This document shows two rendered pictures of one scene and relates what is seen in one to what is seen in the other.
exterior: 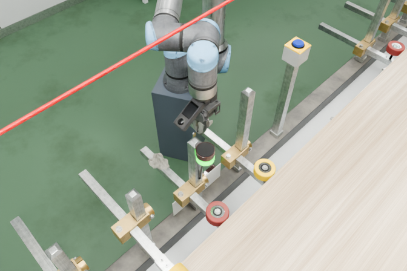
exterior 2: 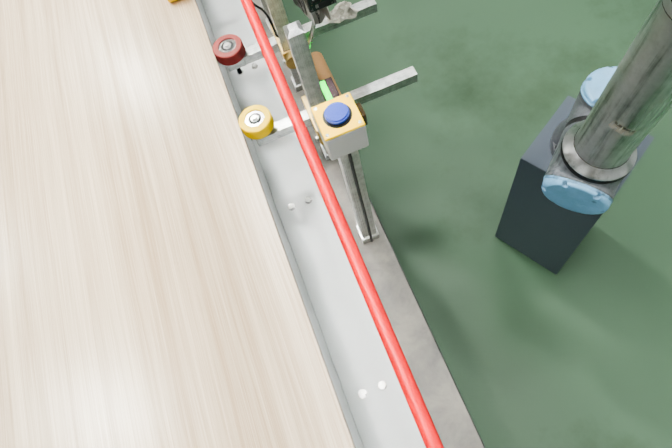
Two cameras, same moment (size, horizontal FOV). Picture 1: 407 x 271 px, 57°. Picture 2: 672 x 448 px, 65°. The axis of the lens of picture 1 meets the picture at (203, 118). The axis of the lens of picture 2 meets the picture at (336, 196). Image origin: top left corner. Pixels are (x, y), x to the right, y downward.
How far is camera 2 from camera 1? 1.55 m
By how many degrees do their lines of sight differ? 60
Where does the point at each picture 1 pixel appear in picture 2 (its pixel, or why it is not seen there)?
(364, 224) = (114, 203)
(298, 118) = (383, 290)
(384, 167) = (162, 288)
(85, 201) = (477, 79)
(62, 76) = not seen: outside the picture
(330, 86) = (446, 414)
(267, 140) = not seen: hidden behind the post
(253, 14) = not seen: outside the picture
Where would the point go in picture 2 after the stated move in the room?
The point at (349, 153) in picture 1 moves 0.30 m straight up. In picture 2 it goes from (213, 251) to (148, 191)
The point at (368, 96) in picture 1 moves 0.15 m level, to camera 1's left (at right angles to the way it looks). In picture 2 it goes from (307, 377) to (339, 304)
